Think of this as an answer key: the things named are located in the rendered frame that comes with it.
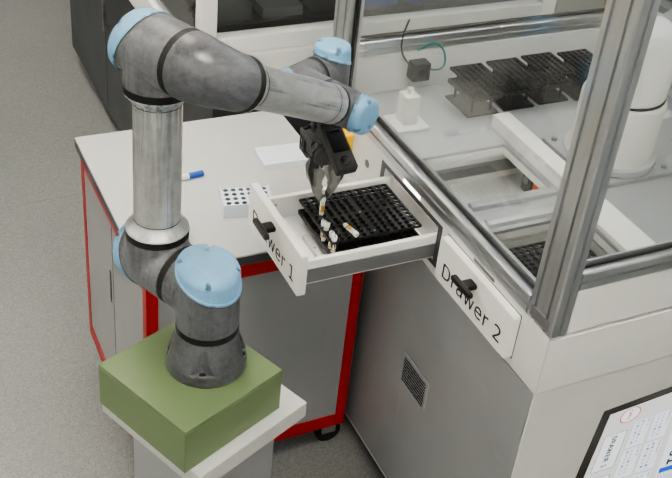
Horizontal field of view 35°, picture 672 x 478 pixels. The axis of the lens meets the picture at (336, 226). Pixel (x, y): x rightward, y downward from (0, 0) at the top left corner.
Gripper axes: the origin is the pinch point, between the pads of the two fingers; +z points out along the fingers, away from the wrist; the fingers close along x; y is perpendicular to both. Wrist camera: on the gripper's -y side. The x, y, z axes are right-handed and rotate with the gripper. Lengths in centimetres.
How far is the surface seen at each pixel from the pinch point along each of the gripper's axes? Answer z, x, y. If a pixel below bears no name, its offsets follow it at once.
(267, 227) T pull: 5.9, 12.6, 0.8
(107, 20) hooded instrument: 49, -5, 201
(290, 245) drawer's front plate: 5.3, 10.8, -7.5
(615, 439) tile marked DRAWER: -3, -14, -83
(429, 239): 8.8, -21.2, -11.1
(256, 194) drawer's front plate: 4.9, 10.8, 12.0
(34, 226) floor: 97, 39, 143
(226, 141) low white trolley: 21, 0, 60
